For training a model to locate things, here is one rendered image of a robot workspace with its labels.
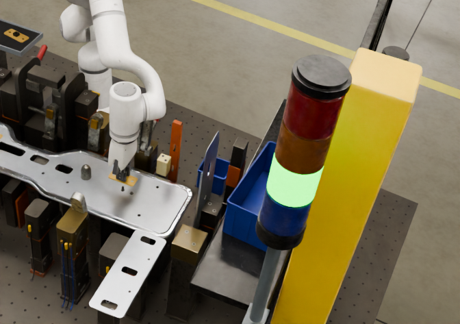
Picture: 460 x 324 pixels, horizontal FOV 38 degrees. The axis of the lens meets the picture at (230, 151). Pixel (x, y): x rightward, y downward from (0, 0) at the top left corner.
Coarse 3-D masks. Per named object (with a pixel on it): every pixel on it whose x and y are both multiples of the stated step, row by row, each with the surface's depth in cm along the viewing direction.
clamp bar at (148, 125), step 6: (144, 126) 209; (150, 126) 207; (144, 132) 210; (150, 132) 209; (138, 138) 211; (144, 138) 211; (150, 138) 211; (138, 144) 212; (150, 144) 213; (138, 150) 213
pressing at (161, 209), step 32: (0, 128) 221; (0, 160) 210; (64, 160) 214; (96, 160) 216; (64, 192) 204; (96, 192) 206; (128, 192) 207; (160, 192) 209; (128, 224) 199; (160, 224) 200
